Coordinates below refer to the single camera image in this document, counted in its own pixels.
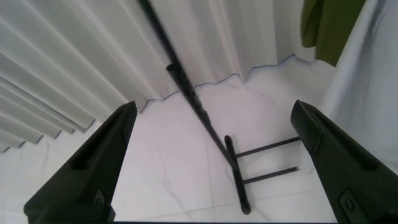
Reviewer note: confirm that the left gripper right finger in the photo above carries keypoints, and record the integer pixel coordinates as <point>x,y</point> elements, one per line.
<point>351,174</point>

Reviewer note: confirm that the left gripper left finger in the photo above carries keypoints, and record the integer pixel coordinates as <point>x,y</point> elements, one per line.
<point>87,174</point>

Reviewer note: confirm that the pale grey shorts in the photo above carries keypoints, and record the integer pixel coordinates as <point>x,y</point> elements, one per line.
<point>367,93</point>

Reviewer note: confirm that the green long-sleeved shirt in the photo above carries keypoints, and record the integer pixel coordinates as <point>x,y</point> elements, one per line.
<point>332,28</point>

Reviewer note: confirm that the black clothes rack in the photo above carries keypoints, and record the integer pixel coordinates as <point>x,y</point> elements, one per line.
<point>187,88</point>

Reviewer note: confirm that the white curtain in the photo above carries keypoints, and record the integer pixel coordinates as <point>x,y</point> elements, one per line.
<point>77,46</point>

